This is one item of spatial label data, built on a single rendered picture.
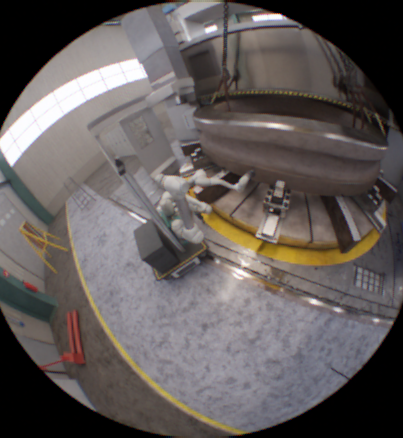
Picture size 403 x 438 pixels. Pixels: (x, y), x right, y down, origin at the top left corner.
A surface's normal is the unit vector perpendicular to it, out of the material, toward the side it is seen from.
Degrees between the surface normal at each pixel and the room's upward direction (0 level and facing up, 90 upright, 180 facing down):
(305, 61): 90
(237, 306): 0
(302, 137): 90
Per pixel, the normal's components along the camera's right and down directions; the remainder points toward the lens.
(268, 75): -0.53, 0.74
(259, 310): -0.28, -0.61
